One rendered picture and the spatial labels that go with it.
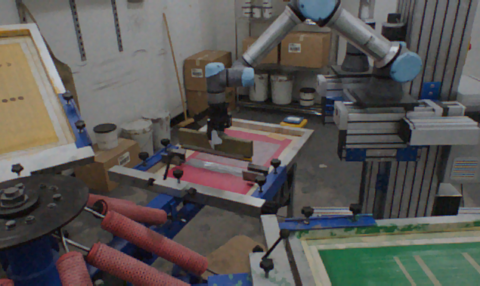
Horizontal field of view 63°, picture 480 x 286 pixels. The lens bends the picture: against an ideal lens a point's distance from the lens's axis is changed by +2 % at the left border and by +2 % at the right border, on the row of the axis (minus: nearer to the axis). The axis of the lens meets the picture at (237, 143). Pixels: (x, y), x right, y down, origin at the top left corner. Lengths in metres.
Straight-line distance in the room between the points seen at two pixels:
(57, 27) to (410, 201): 2.92
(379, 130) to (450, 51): 0.48
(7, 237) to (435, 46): 1.75
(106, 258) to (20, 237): 0.17
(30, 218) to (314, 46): 4.11
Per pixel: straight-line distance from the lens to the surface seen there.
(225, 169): 1.74
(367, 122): 1.78
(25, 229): 0.91
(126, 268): 0.93
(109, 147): 3.74
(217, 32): 5.73
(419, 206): 2.31
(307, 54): 4.75
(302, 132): 2.08
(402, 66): 1.59
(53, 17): 3.61
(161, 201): 1.40
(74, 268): 0.87
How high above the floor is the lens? 1.77
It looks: 24 degrees down
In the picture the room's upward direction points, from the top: 2 degrees counter-clockwise
